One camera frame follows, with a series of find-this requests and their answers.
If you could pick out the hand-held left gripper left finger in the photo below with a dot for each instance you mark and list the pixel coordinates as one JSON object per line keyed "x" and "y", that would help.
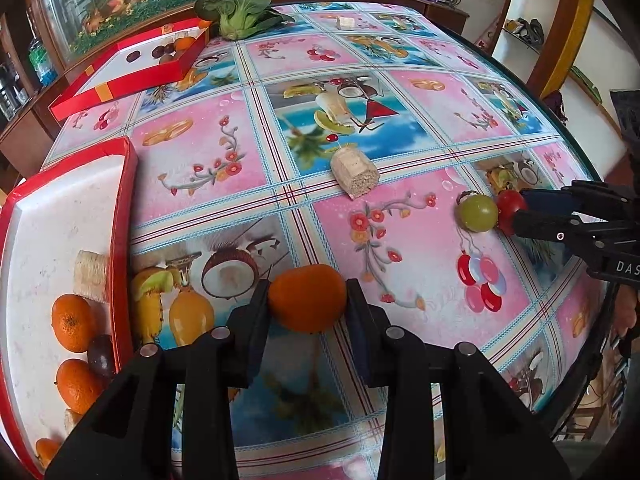
{"x": 257, "y": 332}

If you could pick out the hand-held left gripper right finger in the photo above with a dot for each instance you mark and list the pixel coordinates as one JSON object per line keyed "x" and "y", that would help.
{"x": 360, "y": 332}

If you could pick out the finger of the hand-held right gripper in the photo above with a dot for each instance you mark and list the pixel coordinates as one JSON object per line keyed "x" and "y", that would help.
{"x": 540, "y": 225}
{"x": 550, "y": 199}

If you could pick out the red tomato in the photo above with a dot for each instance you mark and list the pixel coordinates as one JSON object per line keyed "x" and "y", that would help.
{"x": 510, "y": 207}

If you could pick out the orange mandarin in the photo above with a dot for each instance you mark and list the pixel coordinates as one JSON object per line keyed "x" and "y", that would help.
{"x": 74, "y": 322}
{"x": 47, "y": 452}
{"x": 80, "y": 385}
{"x": 307, "y": 299}
{"x": 185, "y": 43}

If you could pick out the dark plum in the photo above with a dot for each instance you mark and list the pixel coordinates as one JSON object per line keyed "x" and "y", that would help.
{"x": 101, "y": 356}

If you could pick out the large red tray white inside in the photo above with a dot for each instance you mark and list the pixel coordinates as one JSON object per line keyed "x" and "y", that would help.
{"x": 35, "y": 240}

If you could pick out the person's right hand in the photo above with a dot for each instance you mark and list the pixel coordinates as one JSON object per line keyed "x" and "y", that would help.
{"x": 629, "y": 310}

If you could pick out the green tomato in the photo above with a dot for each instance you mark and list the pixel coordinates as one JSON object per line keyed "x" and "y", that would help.
{"x": 477, "y": 213}

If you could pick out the small beige sugarcane piece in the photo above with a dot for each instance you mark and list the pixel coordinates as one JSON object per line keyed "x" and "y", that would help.
{"x": 346, "y": 22}

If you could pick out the dark purple passion fruit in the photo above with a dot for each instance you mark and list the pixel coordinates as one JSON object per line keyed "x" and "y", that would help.
{"x": 159, "y": 51}
{"x": 134, "y": 55}

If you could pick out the small red tray orange tape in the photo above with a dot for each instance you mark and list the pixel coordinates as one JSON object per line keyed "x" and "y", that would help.
{"x": 145, "y": 55}

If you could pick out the brown wooden cabinet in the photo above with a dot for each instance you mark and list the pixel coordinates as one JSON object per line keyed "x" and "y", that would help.
{"x": 30, "y": 130}

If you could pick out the green bok choy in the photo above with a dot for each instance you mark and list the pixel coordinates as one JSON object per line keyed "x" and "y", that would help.
{"x": 240, "y": 12}

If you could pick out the green labelled water bottle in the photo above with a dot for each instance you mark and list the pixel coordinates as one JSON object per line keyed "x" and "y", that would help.
{"x": 41, "y": 60}

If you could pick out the wooden wall shelf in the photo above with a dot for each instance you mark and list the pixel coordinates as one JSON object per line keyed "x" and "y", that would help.
{"x": 575, "y": 25}

